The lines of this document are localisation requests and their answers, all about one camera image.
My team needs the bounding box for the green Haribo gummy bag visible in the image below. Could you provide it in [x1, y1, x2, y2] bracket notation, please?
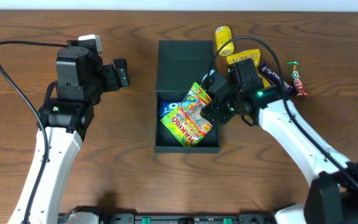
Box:
[160, 82, 213, 147]

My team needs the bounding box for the black gift box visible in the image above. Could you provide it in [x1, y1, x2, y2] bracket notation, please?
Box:
[154, 40, 221, 154]

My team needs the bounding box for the blue Oreo cookie pack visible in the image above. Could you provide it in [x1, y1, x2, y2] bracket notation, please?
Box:
[158, 101, 181, 117]

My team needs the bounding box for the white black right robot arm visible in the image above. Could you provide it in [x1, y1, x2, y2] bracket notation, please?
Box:
[201, 59, 358, 223]

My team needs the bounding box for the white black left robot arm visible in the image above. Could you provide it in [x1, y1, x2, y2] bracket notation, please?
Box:
[9, 34, 129, 223]

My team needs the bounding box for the dark blue Dairy Milk bar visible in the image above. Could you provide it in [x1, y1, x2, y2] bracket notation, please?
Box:
[258, 62, 295, 95]

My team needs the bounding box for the yellow sunflower seed bag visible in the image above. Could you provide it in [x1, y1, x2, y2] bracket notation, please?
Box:
[226, 49, 271, 90]

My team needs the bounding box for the yellow can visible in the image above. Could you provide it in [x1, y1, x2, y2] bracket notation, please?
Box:
[215, 26, 235, 57]

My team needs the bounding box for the red green KitKat bar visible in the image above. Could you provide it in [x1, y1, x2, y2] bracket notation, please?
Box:
[286, 61, 308, 98]

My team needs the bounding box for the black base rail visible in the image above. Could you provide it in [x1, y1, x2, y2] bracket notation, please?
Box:
[57, 206, 277, 224]

